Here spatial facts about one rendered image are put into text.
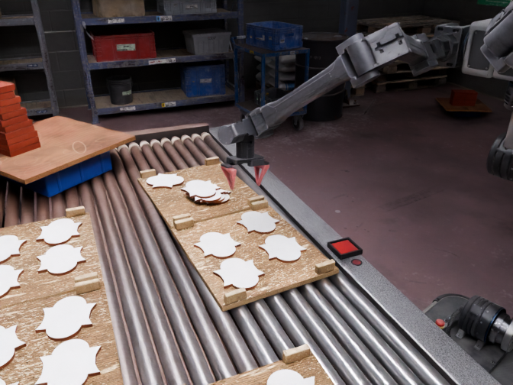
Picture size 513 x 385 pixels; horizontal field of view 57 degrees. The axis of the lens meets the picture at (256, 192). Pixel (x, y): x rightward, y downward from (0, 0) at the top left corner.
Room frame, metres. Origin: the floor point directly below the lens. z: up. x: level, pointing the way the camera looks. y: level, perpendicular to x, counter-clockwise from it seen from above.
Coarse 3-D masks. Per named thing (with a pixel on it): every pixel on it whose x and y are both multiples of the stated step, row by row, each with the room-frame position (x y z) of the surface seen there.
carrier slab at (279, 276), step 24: (240, 216) 1.34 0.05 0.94; (192, 240) 1.20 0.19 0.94; (240, 240) 1.20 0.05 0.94; (264, 240) 1.20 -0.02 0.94; (192, 264) 1.09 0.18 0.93; (216, 264) 1.07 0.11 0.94; (264, 264) 1.07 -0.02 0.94; (288, 264) 1.07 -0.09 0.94; (312, 264) 1.07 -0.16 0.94; (216, 288) 0.97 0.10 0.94; (264, 288) 0.97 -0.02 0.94; (288, 288) 0.98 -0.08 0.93
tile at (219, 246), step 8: (216, 232) 1.23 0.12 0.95; (200, 240) 1.18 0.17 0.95; (208, 240) 1.18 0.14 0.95; (216, 240) 1.18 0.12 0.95; (224, 240) 1.18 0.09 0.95; (232, 240) 1.18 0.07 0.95; (200, 248) 1.15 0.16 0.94; (208, 248) 1.14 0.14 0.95; (216, 248) 1.14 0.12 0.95; (224, 248) 1.14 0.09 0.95; (232, 248) 1.14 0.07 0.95; (208, 256) 1.11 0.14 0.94; (216, 256) 1.10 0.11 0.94; (224, 256) 1.10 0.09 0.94
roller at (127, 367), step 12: (84, 192) 1.54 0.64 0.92; (84, 204) 1.46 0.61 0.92; (96, 216) 1.39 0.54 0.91; (96, 228) 1.29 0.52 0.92; (96, 240) 1.22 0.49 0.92; (108, 264) 1.12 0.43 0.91; (108, 276) 1.05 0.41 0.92; (108, 288) 0.99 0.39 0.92; (108, 300) 0.94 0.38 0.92; (120, 312) 0.91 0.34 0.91; (120, 324) 0.86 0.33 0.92; (120, 336) 0.82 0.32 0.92; (120, 348) 0.78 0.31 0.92; (120, 360) 0.75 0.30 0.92; (132, 360) 0.76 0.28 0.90; (132, 372) 0.72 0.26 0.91; (132, 384) 0.68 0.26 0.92
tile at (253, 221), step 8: (248, 216) 1.33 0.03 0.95; (256, 216) 1.33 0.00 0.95; (264, 216) 1.33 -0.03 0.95; (240, 224) 1.28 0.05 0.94; (248, 224) 1.28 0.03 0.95; (256, 224) 1.28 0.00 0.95; (264, 224) 1.28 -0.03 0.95; (272, 224) 1.28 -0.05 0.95; (248, 232) 1.23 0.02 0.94; (256, 232) 1.24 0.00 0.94; (264, 232) 1.23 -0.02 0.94
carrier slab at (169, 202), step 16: (192, 176) 1.65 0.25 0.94; (208, 176) 1.65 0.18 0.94; (224, 176) 1.65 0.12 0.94; (160, 192) 1.51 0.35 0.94; (176, 192) 1.51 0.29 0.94; (240, 192) 1.51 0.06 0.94; (160, 208) 1.40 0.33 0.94; (176, 208) 1.40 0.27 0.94; (192, 208) 1.40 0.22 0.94; (208, 208) 1.40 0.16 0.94; (224, 208) 1.40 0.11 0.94; (240, 208) 1.40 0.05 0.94
